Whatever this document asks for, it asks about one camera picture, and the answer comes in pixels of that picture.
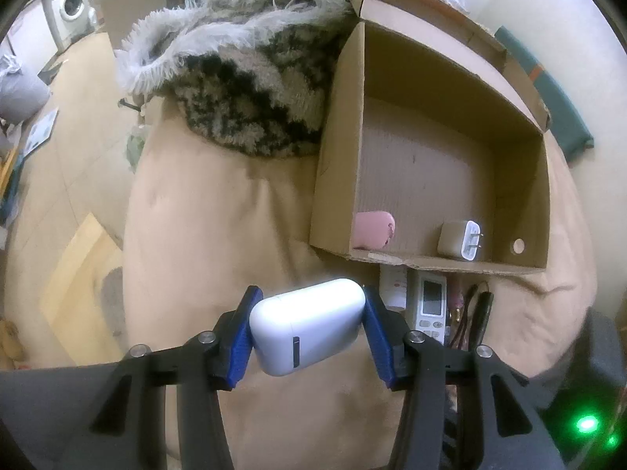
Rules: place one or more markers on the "white remote control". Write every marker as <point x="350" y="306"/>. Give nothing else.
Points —
<point x="431" y="306"/>

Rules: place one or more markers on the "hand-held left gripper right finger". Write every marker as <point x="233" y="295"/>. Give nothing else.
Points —
<point x="379" y="347"/>

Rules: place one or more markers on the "white earbuds case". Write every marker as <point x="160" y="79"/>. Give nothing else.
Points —
<point x="306" y="325"/>

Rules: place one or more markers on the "grey bag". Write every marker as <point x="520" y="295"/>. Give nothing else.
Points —
<point x="22" y="90"/>

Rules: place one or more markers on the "paper sheet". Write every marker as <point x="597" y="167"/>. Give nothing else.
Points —
<point x="41" y="129"/>

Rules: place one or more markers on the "green cloth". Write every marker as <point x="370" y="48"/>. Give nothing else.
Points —
<point x="134" y="149"/>

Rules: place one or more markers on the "pink pouch case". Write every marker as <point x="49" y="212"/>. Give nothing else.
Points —
<point x="373" y="231"/>

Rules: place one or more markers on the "wooden board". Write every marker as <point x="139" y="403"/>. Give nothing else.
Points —
<point x="78" y="279"/>

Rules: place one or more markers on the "white charger plug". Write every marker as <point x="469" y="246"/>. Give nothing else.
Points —
<point x="458" y="241"/>

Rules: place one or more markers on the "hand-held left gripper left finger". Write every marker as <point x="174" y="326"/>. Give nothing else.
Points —
<point x="238" y="347"/>

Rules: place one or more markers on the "beige cabinet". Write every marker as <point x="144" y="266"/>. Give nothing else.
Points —
<point x="130" y="7"/>

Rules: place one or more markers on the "shaggy grey patterned blanket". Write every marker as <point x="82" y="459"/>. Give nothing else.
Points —
<point x="245" y="73"/>

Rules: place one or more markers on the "white washing machine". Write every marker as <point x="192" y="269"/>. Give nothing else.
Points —
<point x="68" y="7"/>

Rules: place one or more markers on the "purple and gold trinket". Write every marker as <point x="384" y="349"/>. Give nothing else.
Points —
<point x="456" y="314"/>

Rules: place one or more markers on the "cardboard box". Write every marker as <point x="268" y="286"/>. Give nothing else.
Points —
<point x="421" y="166"/>

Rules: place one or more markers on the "green cushion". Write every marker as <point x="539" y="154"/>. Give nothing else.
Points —
<point x="558" y="103"/>

